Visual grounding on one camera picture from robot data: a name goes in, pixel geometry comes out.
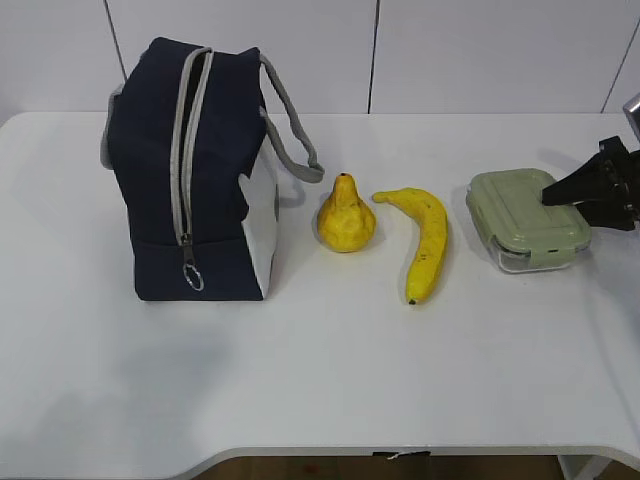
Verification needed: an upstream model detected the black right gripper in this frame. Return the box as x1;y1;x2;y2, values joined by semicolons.
542;136;639;231

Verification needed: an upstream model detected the green lid glass container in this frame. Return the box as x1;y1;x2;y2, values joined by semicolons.
466;168;592;274

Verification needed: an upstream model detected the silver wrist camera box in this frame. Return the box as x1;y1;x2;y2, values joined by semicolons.
623;93;640;141

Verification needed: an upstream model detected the navy lunch bag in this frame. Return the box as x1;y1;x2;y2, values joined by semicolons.
101;36;326;303

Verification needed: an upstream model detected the white table leg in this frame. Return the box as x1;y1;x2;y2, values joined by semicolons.
557;455;612;480

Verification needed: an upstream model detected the yellow pear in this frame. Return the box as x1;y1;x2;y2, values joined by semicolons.
316;173;376;253

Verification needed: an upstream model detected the yellow banana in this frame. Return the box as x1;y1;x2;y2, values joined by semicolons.
372;187;449;305

